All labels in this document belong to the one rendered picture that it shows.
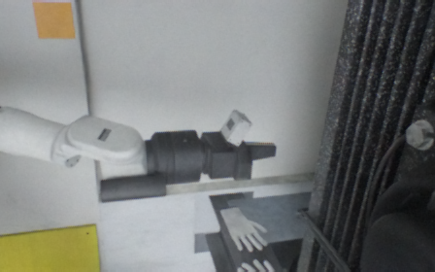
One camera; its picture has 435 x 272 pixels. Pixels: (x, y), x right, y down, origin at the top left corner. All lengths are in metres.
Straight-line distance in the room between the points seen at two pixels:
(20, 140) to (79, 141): 0.11
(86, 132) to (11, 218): 0.96
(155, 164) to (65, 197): 0.89
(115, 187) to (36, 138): 0.15
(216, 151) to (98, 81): 0.78
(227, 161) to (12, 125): 0.33
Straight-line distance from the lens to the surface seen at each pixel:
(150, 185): 0.57
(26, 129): 0.65
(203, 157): 0.60
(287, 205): 1.54
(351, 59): 0.64
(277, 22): 1.36
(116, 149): 0.56
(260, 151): 0.65
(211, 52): 1.31
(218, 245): 1.69
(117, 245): 1.58
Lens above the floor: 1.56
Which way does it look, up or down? 26 degrees down
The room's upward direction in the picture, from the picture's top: 3 degrees clockwise
